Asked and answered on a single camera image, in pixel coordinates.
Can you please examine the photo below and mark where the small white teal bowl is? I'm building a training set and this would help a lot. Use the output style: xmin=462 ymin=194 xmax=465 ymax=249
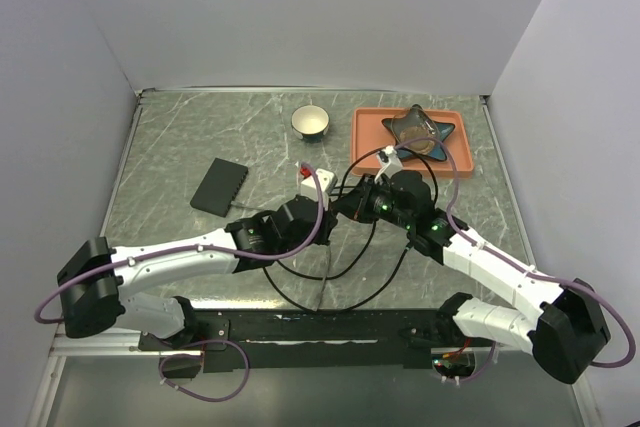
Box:
xmin=291 ymin=105 xmax=330 ymax=142

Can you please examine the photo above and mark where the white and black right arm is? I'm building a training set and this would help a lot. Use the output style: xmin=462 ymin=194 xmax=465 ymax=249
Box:
xmin=331 ymin=171 xmax=610 ymax=384

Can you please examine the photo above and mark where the clear glass bowl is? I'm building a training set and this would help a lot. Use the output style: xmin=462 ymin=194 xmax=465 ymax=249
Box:
xmin=391 ymin=104 xmax=441 ymax=155

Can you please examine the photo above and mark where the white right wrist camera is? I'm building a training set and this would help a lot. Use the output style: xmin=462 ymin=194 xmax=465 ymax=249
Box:
xmin=375 ymin=145 xmax=403 ymax=184

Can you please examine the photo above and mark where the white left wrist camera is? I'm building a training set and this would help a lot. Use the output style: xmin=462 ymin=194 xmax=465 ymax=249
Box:
xmin=298 ymin=167 xmax=337 ymax=210

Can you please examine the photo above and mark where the aluminium frame rail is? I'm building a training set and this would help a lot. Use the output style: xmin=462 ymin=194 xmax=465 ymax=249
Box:
xmin=49 ymin=313 xmax=579 ymax=358

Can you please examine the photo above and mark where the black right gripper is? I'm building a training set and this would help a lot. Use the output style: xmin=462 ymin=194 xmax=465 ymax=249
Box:
xmin=331 ymin=174 xmax=413 ymax=231

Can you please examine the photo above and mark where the black network switch box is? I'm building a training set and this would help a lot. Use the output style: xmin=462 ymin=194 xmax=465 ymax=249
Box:
xmin=190 ymin=158 xmax=249 ymax=217

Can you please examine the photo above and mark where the dark blue star dish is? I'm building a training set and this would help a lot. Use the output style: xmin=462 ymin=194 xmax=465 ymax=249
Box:
xmin=381 ymin=114 xmax=455 ymax=162

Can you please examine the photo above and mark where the black ethernet cable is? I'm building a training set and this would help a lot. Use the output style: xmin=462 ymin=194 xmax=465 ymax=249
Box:
xmin=261 ymin=156 xmax=441 ymax=313

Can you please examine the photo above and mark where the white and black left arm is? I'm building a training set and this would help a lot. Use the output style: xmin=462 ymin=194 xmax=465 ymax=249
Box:
xmin=57 ymin=195 xmax=335 ymax=349

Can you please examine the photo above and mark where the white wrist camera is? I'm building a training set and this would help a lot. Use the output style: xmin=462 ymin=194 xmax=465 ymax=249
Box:
xmin=298 ymin=167 xmax=337 ymax=210
xmin=375 ymin=145 xmax=403 ymax=184

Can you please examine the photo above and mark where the salmon pink tray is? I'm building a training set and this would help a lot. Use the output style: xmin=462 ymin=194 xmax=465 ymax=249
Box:
xmin=349 ymin=107 xmax=474 ymax=179

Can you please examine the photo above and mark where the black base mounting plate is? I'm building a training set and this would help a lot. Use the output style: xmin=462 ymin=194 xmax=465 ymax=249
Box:
xmin=137 ymin=306 xmax=496 ymax=374

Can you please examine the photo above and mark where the grey ethernet cable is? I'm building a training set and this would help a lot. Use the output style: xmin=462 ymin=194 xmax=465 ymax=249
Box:
xmin=229 ymin=199 xmax=335 ymax=312

